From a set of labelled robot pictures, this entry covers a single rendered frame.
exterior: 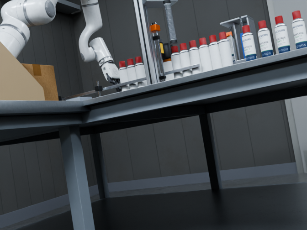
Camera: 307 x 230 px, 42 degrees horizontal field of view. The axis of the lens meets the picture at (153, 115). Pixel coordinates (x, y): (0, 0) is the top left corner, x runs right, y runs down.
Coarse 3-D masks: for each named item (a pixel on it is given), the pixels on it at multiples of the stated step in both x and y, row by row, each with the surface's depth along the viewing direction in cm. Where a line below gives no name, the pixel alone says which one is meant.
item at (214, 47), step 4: (212, 36) 192; (212, 40) 192; (216, 40) 193; (212, 44) 191; (216, 44) 191; (212, 48) 191; (216, 48) 191; (212, 52) 192; (216, 52) 191; (212, 56) 192; (216, 56) 191; (220, 56) 192; (212, 60) 192; (216, 60) 191; (220, 60) 191; (212, 64) 192; (216, 64) 191; (220, 64) 191; (212, 68) 193; (216, 68) 191
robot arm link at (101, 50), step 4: (92, 40) 225; (96, 40) 225; (100, 40) 226; (92, 44) 225; (96, 44) 224; (100, 44) 224; (104, 44) 226; (96, 48) 223; (100, 48) 224; (104, 48) 224; (96, 52) 223; (100, 52) 223; (104, 52) 223; (108, 52) 225; (96, 56) 223; (100, 56) 223; (104, 56) 223; (108, 56) 224; (96, 60) 226
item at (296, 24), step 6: (294, 12) 173; (294, 18) 173; (300, 18) 172; (294, 24) 172; (300, 24) 171; (294, 30) 173; (300, 30) 171; (294, 36) 173; (300, 36) 171; (306, 36) 171; (300, 42) 171; (306, 42) 171; (300, 48) 171
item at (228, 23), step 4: (240, 16) 191; (244, 16) 190; (248, 16) 191; (232, 20) 193; (236, 20) 193; (244, 20) 195; (220, 24) 196; (224, 24) 197; (228, 24) 198; (232, 24) 199
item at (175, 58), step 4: (172, 48) 203; (176, 48) 203; (172, 52) 203; (176, 52) 203; (172, 56) 202; (176, 56) 201; (172, 60) 202; (176, 60) 201; (172, 64) 203; (176, 64) 201; (180, 64) 202; (176, 68) 201; (180, 72) 201; (176, 76) 201; (180, 76) 201
